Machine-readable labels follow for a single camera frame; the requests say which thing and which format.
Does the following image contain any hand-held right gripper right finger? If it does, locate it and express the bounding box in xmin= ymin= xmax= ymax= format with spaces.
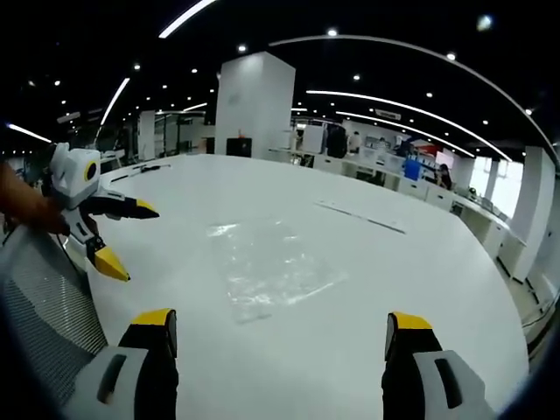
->
xmin=381 ymin=311 xmax=498 ymax=420

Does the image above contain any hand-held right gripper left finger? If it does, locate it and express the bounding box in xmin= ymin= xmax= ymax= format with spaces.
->
xmin=65 ymin=307 xmax=180 ymax=420

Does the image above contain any clear plastic food packaging bag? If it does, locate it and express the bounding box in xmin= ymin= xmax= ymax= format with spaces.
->
xmin=206 ymin=217 xmax=351 ymax=325

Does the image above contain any black rod on table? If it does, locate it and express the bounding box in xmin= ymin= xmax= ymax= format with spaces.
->
xmin=109 ymin=164 xmax=172 ymax=183

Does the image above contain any grey mesh mat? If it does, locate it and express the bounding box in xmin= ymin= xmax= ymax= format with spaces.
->
xmin=0 ymin=225 xmax=109 ymax=410

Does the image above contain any black cabinet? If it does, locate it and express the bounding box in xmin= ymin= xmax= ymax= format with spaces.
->
xmin=225 ymin=136 xmax=254 ymax=158

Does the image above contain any white square pillar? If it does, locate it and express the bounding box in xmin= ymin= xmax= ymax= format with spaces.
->
xmin=213 ymin=51 xmax=297 ymax=160

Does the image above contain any row of white desks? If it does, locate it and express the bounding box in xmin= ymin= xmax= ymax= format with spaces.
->
xmin=312 ymin=152 xmax=526 ymax=268

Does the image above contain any white pillar by window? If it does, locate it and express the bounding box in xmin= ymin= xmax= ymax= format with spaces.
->
xmin=509 ymin=145 xmax=557 ymax=284

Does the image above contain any blue box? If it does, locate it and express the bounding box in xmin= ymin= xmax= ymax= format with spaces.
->
xmin=402 ymin=157 xmax=422 ymax=181

